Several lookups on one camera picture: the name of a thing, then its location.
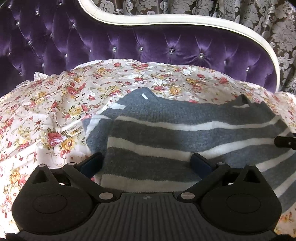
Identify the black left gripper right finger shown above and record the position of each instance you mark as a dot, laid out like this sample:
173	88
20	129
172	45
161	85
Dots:
209	173

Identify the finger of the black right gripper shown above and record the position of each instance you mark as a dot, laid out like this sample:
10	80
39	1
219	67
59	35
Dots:
285	142

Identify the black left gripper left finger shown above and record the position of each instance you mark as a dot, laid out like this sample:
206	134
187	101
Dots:
80	175

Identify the grey white striped sweater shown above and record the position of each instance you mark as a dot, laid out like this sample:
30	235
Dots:
147	142

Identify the floral bed cover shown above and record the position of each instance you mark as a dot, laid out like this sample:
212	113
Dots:
41	120

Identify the brown silver damask curtain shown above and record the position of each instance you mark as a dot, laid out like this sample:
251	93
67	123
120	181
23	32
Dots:
273	20

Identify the purple tufted headboard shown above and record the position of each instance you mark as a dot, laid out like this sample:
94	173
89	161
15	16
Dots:
53	36

